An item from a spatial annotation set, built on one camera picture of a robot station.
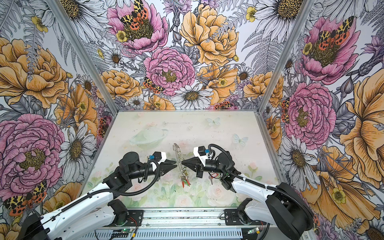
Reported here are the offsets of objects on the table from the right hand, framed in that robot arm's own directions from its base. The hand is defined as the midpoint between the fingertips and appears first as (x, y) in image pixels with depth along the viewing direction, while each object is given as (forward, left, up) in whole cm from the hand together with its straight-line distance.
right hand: (183, 166), depth 70 cm
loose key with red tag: (+2, -14, -21) cm, 26 cm away
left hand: (+1, +4, -1) cm, 4 cm away
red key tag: (-5, +1, -8) cm, 10 cm away
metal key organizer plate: (-3, 0, -1) cm, 4 cm away
